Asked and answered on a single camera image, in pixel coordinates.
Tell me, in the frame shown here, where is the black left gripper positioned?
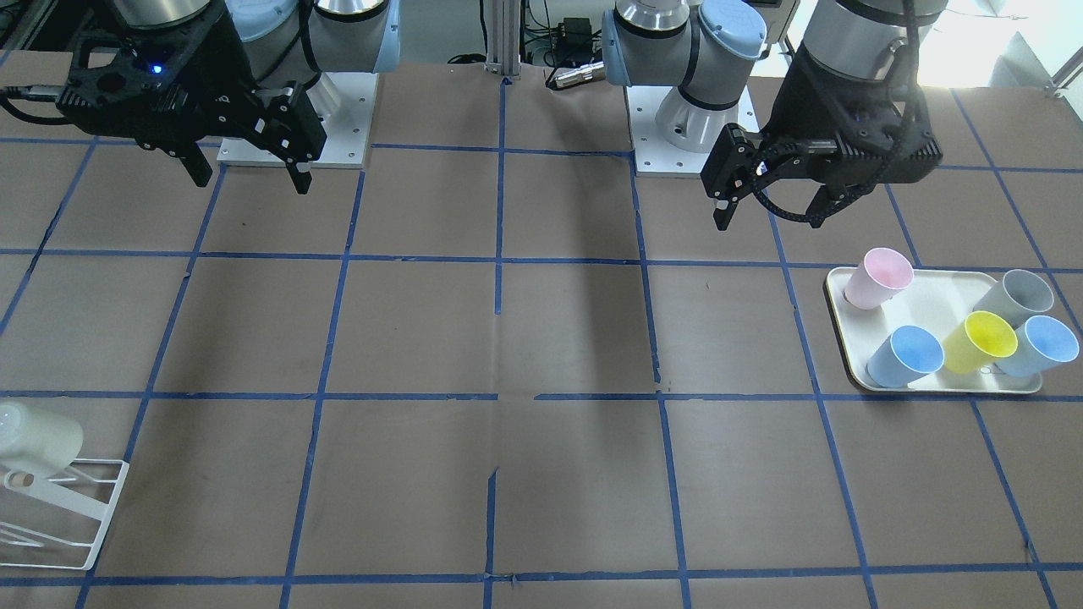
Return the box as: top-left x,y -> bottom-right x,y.
701,43 -> 943,232

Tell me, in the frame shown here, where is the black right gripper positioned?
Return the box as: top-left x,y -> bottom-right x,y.
55,1 -> 327,195

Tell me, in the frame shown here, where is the white plastic cup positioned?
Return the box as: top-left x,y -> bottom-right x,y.
1,401 -> 84,477

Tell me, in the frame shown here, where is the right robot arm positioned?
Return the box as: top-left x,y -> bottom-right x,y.
52,1 -> 401,194

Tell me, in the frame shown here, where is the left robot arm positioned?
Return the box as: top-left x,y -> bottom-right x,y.
601,1 -> 945,231

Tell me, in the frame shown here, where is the pink plastic cup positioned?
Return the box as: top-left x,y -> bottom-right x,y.
843,247 -> 915,310

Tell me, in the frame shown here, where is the light blue cup near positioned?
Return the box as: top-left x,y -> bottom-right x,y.
866,325 -> 945,388

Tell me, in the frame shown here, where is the light blue cup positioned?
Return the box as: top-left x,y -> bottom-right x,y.
997,315 -> 1080,377
866,325 -> 945,388

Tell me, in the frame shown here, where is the yellow plastic cup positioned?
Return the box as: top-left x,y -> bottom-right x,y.
943,310 -> 1019,375

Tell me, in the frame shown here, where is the grey plastic cup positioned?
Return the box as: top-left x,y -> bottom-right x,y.
973,269 -> 1053,328

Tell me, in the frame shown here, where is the light blue cup far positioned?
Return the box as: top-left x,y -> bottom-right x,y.
997,315 -> 1080,377

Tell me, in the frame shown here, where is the cream plastic tray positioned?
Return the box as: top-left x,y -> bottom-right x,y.
825,265 -> 1043,396

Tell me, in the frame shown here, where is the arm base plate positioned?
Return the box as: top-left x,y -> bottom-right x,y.
217,72 -> 379,170
625,85 -> 759,178

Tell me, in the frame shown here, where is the silver cable connector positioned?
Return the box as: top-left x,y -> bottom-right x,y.
545,61 -> 606,91

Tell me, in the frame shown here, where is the aluminium frame post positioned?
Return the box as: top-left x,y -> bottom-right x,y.
482,1 -> 522,81

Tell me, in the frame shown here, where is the white wire cup rack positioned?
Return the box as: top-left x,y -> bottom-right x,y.
3,458 -> 130,572

